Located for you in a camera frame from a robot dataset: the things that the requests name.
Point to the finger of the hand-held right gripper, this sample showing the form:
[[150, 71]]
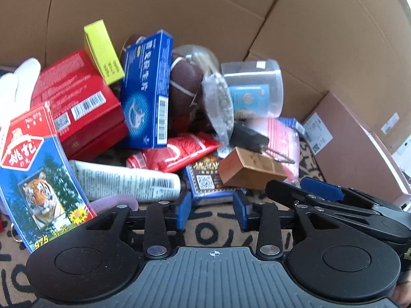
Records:
[[289, 192], [321, 188]]

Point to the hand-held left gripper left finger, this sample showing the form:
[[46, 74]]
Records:
[[183, 211]]

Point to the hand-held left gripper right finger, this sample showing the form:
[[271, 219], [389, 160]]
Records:
[[240, 211]]

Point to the dark playing card box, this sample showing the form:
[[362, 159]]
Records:
[[205, 183]]

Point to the tiger print playing card box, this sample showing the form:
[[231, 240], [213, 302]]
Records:
[[38, 173]]

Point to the letter print mat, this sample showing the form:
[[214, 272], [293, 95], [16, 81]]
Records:
[[208, 224]]

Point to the small wooden block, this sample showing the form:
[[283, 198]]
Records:
[[247, 170]]

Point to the flat labelled cardboard box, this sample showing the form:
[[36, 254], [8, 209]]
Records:
[[346, 141]]

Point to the pink plastic packet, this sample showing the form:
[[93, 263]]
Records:
[[279, 138]]

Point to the red sachet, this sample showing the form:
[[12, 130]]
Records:
[[179, 150]]

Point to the white tube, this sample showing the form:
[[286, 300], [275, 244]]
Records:
[[128, 179]]

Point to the purple plastic object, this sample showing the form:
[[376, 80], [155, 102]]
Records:
[[118, 202]]

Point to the black car key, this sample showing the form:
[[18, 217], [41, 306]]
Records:
[[247, 136]]

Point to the small blue box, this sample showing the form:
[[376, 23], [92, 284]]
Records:
[[290, 122]]

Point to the clear bag of beads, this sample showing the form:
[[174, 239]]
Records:
[[221, 102]]

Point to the clear plastic cotton swab jar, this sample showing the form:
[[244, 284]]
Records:
[[257, 80]]

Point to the blue medicine box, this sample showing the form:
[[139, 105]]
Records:
[[144, 96]]

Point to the red box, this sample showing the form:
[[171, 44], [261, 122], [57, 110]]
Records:
[[80, 102]]

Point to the yellow box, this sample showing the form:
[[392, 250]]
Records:
[[102, 51]]

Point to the large cardboard box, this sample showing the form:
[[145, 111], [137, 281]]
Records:
[[192, 6]]

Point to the white glove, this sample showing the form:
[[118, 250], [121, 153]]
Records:
[[19, 83]]

